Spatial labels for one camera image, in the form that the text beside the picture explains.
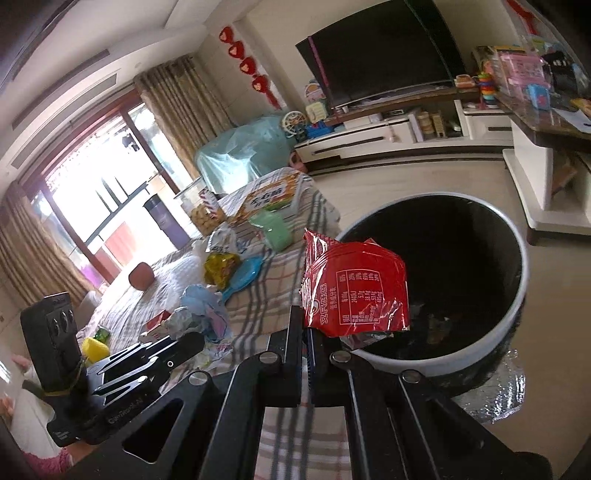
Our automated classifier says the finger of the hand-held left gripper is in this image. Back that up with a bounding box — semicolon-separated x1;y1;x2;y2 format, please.
90;369;162;404
85;332;205;377

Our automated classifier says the snack jar with striped label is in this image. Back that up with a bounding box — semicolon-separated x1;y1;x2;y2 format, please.
191;188;228;237

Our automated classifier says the red and white small box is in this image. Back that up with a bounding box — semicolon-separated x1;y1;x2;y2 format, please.
139;311;174;343

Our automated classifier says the colourful stacking ring toy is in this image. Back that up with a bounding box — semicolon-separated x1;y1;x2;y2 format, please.
477;71;498;108

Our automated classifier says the purple tall container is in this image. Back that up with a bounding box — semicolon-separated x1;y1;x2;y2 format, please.
142;194;191;248

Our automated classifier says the red framed glass door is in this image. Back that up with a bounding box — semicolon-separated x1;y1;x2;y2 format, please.
21;90;185;287

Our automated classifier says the yellow snack wrapper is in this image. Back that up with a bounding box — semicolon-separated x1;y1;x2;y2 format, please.
204;251;242;288

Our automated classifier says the black television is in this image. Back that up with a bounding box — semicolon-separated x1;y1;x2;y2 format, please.
294;0;467;109

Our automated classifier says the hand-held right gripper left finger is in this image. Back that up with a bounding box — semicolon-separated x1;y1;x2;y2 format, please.
69;305;308;480

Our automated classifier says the light blue plastic cover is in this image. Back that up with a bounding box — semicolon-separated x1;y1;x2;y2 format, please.
195;113;297;195

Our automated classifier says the black box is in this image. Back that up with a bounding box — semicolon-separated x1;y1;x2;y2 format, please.
540;50;579;94

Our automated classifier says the marble top coffee table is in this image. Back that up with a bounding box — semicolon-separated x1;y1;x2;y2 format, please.
495;92;591;246

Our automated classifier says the green plastic container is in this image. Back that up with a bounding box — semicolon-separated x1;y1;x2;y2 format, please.
249;210;295;253

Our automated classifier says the white paper sheet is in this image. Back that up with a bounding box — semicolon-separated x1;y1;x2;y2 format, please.
560;108;591;131

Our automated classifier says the red knot decoration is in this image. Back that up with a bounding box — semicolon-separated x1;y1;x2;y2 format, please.
505;0;542;36

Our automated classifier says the brown round cushion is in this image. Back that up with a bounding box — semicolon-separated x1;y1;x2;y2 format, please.
129;261;156;291

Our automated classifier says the person's left forearm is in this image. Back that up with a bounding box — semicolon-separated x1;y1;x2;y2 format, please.
21;449;75;480

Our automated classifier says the black bin with white rim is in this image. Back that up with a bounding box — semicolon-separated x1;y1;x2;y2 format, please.
335;194;529;402

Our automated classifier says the small white fan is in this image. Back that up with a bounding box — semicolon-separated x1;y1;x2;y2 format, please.
281;111;308;142

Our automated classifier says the shiny plastic sheet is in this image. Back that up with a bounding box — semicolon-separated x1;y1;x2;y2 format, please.
455;348;527;424

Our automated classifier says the crumpled light blue bag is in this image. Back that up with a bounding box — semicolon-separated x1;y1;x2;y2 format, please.
168;284;230;343

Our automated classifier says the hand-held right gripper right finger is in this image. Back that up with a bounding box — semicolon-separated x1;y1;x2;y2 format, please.
307;323;555;480

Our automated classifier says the plaid tablecloth table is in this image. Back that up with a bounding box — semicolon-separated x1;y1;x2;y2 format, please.
76;171;352;480

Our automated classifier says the orange printed box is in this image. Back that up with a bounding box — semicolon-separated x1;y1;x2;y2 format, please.
228;167;308;227

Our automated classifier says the blue plastic wrapper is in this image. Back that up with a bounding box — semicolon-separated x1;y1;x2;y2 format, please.
222;257;265;304

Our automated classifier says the pink toy box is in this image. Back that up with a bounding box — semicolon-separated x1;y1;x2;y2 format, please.
496;50;553;96

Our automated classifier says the red snack packet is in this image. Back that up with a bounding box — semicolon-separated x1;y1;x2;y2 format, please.
299;228;411;349

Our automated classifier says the beige patterned curtain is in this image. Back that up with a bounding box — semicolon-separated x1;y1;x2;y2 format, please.
134;54;237;195
0;184;89;303

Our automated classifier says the white television cabinet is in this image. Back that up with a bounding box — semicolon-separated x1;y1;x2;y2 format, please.
293;85;515;164

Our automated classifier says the red heart decoration string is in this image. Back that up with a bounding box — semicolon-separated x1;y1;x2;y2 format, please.
218;25;282;110

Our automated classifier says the yellow plastic item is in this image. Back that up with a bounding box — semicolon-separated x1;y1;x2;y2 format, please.
82;338;112;364

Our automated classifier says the blue toy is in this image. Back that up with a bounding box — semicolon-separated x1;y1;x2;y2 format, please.
526;84;551;112

